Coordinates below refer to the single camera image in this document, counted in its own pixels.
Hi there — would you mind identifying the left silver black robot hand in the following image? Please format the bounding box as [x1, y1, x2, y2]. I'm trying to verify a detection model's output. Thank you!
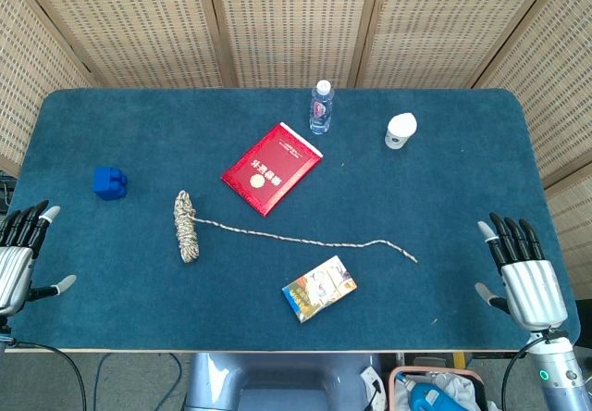
[0, 200, 78, 318]

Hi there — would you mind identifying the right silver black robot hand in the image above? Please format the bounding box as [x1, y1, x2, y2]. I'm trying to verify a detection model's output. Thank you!
[475, 212, 569, 333]

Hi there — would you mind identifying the beige braided rope bundle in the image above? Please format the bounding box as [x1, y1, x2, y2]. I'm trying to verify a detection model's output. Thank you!
[174, 190, 419, 265]

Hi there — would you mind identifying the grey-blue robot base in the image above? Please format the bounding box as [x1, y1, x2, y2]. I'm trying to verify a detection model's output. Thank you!
[183, 353, 386, 411]

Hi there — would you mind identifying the white cloth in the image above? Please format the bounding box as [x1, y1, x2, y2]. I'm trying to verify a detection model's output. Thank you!
[434, 372, 478, 411]

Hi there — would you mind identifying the blue toy building block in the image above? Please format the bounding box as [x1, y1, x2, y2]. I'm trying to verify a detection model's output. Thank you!
[92, 166, 129, 203]

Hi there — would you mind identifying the blue felt table cover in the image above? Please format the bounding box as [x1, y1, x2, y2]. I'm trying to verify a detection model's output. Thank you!
[6, 87, 582, 352]

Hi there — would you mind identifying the blue white handheld tool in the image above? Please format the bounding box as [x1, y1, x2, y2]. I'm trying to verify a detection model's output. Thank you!
[405, 381, 460, 411]

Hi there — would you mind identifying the pink plastic bin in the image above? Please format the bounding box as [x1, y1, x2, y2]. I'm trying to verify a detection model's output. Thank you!
[388, 367, 487, 411]

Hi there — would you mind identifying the white power strip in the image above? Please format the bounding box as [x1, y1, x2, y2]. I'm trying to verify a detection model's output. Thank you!
[359, 365, 386, 404]

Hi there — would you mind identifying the white floral paper cup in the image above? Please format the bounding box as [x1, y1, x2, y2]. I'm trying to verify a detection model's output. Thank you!
[384, 112, 418, 150]

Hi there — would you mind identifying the colourful printed carton box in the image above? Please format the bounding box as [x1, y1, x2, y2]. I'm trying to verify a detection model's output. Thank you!
[281, 255, 358, 324]

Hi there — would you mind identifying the red certificate booklet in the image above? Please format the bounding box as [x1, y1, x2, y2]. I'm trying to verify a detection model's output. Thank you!
[221, 121, 324, 218]

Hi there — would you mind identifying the clear plastic water bottle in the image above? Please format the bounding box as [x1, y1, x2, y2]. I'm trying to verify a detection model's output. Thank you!
[308, 80, 335, 136]

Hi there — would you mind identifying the woven bamboo folding screen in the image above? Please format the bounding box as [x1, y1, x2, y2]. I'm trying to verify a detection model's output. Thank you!
[0, 0, 592, 301]

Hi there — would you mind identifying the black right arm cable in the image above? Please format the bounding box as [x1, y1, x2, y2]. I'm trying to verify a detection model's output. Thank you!
[501, 340, 538, 411]

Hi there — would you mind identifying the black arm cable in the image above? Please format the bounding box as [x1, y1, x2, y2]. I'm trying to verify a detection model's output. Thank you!
[0, 336, 89, 411]
[501, 340, 538, 411]

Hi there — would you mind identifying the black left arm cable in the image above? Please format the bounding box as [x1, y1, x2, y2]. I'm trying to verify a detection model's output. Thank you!
[0, 336, 89, 411]

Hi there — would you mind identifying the blue floor cable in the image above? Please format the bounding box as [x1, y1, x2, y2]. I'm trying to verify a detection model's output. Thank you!
[94, 353, 185, 411]

